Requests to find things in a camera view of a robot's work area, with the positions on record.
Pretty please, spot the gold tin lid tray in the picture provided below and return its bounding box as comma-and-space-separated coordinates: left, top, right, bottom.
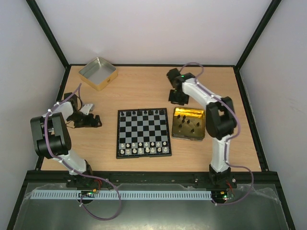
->
172, 107, 206, 141

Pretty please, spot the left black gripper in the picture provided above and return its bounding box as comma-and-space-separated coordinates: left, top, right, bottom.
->
68, 111, 102, 128

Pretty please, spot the black aluminium frame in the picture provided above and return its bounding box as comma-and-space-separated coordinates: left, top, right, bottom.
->
4, 0, 297, 230

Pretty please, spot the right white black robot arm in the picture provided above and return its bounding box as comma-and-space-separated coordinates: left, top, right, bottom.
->
166, 68, 237, 188

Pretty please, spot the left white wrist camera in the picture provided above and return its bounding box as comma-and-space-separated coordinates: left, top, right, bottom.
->
80, 103, 94, 115

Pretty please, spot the grey slotted cable duct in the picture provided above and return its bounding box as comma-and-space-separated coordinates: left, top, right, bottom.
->
31, 190, 212, 200

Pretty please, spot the black magnetic chess board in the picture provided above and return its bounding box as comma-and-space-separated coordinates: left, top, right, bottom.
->
116, 108, 172, 159

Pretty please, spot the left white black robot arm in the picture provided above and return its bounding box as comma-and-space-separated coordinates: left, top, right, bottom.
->
30, 92, 102, 175

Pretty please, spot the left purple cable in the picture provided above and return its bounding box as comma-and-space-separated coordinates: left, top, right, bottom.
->
43, 83, 123, 221

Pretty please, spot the gold square tin box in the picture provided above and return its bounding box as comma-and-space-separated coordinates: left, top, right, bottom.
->
79, 57, 118, 91

